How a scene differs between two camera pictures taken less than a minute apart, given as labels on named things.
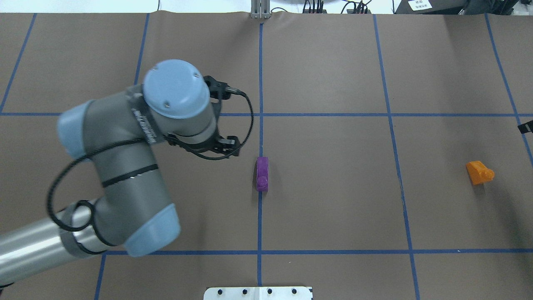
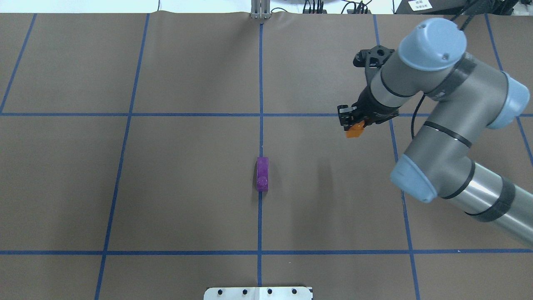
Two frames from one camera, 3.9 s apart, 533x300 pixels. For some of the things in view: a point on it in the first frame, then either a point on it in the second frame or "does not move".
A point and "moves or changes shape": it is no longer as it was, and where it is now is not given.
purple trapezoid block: x=262 y=174 does not move
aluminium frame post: x=260 y=9 does not move
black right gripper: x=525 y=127 → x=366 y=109
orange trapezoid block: x=479 y=173 moves or changes shape
